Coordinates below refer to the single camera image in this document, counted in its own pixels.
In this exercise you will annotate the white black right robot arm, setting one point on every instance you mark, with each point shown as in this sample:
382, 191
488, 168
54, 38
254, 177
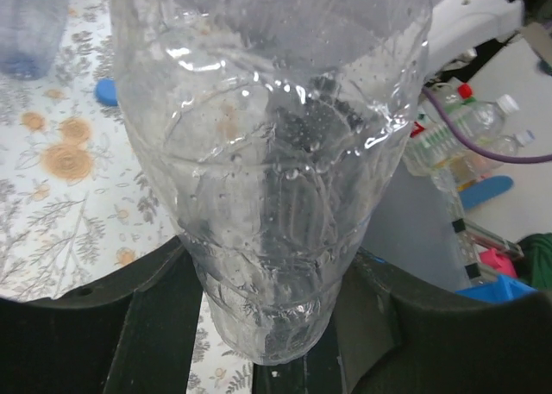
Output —
460, 25

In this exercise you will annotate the floral patterned table mat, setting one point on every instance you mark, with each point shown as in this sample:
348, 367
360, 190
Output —
75, 204

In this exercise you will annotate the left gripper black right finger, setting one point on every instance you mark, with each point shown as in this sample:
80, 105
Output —
391, 332

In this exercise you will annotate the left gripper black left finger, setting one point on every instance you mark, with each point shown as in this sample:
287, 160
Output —
132, 331

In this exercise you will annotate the blue flat paddle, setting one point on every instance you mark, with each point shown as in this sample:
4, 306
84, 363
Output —
485, 190

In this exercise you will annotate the clear bottle with white cap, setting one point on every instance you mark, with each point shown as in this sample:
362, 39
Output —
269, 129

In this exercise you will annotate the pack of water bottles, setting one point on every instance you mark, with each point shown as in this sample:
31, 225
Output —
433, 146

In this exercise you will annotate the blue plastic crate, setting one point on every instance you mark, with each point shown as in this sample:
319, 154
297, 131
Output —
503, 290

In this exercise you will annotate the blue bottle cap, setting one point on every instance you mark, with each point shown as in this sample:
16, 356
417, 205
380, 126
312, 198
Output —
105, 92

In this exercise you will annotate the clear bottle with blue cap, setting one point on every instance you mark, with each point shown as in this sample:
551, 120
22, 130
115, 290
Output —
31, 33

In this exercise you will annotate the pink plastic object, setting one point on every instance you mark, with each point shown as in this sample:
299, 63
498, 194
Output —
499, 262

